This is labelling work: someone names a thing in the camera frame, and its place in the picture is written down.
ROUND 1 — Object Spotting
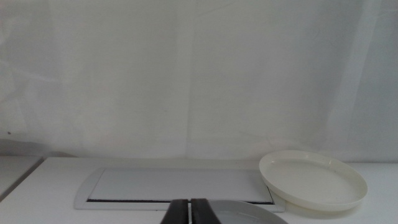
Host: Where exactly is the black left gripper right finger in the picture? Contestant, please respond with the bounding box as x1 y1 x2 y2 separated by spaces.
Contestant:
190 198 222 224

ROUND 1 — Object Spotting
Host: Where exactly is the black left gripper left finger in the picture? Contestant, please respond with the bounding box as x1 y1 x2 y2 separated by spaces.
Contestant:
160 198 189 224

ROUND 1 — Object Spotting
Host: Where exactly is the cream shallow plastic bowl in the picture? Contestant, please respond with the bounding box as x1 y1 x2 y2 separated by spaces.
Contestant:
259 150 369 212

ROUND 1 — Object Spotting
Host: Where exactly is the grey shallow plastic bowl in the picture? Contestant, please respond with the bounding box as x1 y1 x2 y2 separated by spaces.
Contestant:
207 200 289 224

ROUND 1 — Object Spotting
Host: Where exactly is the white curtain backdrop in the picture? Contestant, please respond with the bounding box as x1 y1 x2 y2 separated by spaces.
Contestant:
0 0 398 163

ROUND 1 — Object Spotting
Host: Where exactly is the silver rectangular desk cable hatch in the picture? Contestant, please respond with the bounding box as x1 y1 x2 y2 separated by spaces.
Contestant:
73 167 286 213

